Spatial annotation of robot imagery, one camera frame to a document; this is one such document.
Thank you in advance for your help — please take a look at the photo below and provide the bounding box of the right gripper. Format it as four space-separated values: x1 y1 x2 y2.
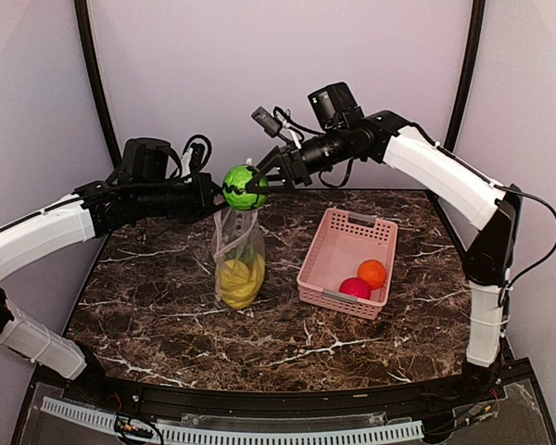
246 124 351 192

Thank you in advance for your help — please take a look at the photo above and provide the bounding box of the green watermelon toy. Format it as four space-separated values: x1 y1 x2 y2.
222 164 267 211

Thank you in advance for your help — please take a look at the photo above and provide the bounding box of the clear polka dot zip bag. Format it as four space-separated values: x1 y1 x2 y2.
212 207 266 310

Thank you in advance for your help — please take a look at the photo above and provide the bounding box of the yellow banana toy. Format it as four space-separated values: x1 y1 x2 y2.
250 253 265 296

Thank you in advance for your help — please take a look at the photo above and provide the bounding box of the yellow pear toy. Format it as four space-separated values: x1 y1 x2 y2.
215 260 257 310

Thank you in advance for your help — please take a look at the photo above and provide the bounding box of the pink perforated plastic basket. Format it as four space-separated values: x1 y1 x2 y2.
297 208 398 320

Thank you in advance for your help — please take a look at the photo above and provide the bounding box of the orange fruit toy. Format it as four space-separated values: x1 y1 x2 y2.
357 260 387 290

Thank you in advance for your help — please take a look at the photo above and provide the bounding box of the red apple toy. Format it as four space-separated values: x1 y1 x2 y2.
338 277 372 299

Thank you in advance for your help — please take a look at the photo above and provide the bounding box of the green bell pepper toy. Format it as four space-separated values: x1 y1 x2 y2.
225 245 256 264

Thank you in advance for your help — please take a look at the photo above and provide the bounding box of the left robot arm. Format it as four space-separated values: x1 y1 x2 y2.
0 134 221 404

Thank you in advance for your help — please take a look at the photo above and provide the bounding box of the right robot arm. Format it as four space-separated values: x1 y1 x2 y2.
246 82 522 402

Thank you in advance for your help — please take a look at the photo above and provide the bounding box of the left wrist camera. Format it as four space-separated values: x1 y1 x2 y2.
180 142 206 179

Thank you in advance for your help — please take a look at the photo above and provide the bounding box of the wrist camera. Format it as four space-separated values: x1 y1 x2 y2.
180 142 206 179
251 107 301 148

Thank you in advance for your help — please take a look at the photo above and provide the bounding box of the black cable on left wrist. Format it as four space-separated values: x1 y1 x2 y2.
183 133 213 180

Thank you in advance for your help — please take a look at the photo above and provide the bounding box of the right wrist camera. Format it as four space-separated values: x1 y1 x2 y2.
251 107 301 148

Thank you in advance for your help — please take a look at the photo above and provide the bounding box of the left black frame post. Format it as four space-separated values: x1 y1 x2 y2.
73 0 121 167

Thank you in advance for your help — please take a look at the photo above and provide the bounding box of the black frame post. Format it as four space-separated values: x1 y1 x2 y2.
73 0 121 167
442 0 487 152

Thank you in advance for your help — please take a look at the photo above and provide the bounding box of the black front rail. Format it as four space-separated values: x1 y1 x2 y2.
59 342 506 421

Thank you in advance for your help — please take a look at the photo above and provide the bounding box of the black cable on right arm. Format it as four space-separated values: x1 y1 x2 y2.
495 192 556 310

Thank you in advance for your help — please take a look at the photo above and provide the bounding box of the white slotted cable duct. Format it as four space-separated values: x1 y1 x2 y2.
41 397 424 444

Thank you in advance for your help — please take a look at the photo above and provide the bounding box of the right black frame post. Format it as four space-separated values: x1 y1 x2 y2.
442 0 487 152

